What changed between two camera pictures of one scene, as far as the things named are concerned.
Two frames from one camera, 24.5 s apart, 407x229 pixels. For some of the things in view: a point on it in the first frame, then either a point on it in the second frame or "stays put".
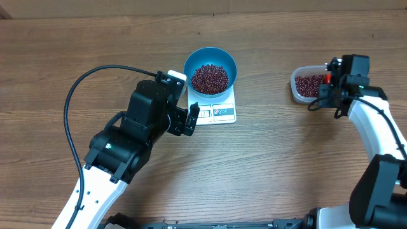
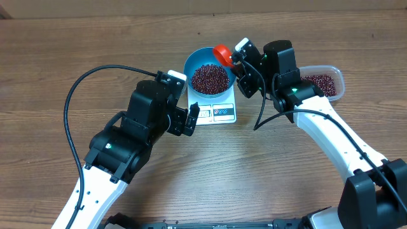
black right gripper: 323,92 → 246,83
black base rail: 124,222 stays put
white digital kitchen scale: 219,110 stays put
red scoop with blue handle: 327,79 → 223,53
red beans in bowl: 210,79 stays put
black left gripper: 178,127 stays put
